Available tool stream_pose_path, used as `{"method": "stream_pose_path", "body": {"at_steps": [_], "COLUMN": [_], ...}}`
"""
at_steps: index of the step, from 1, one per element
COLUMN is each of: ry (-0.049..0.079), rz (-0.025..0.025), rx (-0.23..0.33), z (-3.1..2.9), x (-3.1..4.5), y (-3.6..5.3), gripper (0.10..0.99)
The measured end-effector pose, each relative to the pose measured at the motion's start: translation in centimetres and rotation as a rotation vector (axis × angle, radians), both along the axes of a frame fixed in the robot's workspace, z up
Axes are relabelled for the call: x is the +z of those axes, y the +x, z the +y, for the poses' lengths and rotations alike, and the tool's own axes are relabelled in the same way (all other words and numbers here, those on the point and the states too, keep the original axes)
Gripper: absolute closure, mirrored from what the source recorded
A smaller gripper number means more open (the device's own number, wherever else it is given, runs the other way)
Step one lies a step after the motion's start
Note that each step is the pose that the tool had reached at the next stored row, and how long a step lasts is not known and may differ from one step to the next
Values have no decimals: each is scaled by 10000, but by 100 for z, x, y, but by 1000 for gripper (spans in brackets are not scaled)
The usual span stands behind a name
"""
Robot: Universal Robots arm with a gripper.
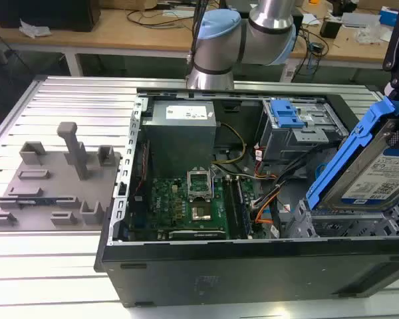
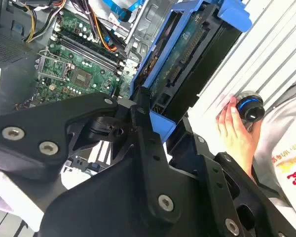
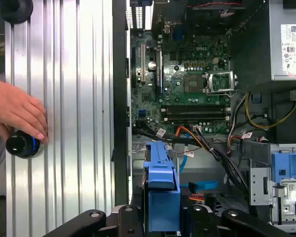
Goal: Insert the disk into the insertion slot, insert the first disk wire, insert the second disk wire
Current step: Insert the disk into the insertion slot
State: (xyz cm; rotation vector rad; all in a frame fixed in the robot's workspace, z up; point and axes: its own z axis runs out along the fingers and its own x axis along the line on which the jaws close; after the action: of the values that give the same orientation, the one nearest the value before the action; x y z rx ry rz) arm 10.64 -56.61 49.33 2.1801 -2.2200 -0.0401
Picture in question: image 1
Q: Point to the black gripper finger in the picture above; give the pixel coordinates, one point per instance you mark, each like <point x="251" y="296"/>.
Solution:
<point x="394" y="40"/>

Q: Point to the hard disk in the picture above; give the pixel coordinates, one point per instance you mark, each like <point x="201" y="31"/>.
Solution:
<point x="379" y="172"/>

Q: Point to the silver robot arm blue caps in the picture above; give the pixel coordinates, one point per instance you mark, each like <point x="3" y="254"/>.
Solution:
<point x="219" y="46"/>

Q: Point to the grey metal disk bay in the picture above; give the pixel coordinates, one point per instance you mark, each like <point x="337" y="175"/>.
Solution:
<point x="345" y="224"/>

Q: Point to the black RAM slot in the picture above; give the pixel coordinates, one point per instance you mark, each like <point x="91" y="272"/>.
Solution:
<point x="231" y="206"/>
<point x="244" y="206"/>

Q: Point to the clear plastic bag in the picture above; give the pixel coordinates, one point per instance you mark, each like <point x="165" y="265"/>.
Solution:
<point x="370" y="35"/>

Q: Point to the blue cardboard box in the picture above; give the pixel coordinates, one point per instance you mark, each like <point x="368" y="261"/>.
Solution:
<point x="389" y="15"/>

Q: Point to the flat grey device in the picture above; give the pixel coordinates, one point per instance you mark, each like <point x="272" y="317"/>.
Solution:
<point x="359" y="20"/>

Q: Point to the small black box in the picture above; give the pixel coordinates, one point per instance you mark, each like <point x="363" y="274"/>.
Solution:
<point x="330" y="28"/>

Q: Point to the white paper sheet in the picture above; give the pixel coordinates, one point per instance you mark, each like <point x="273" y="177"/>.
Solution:
<point x="310" y="19"/>

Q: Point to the blue drive cage latch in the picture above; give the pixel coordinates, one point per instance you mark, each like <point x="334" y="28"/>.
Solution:
<point x="286" y="114"/>

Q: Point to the grey optical drive cage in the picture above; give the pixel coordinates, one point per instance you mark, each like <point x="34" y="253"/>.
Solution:
<point x="296" y="143"/>

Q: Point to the grey power supply unit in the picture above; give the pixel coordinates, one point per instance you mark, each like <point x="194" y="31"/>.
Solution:
<point x="179" y="143"/>

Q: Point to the CPU socket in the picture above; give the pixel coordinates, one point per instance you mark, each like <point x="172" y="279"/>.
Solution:
<point x="201" y="212"/>

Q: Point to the wooden desk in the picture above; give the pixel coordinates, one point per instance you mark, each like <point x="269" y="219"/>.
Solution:
<point x="119" y="36"/>

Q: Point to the green motherboard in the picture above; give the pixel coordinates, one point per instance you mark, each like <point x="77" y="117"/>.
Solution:
<point x="173" y="206"/>

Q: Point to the black graphics card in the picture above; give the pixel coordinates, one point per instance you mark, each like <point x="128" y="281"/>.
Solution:
<point x="196" y="235"/>

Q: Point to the black open PC case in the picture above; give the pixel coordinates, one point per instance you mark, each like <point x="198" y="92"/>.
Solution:
<point x="239" y="272"/>

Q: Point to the large black box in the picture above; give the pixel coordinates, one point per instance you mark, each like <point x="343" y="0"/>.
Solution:
<point x="43" y="13"/>

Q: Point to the crumpled white plastic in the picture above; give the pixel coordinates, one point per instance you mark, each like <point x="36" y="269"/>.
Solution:
<point x="35" y="29"/>

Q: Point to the grey parts rack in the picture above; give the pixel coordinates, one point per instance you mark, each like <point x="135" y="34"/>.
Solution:
<point x="53" y="186"/>

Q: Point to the green RAM stick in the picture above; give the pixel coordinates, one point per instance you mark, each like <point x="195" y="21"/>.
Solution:
<point x="36" y="201"/>

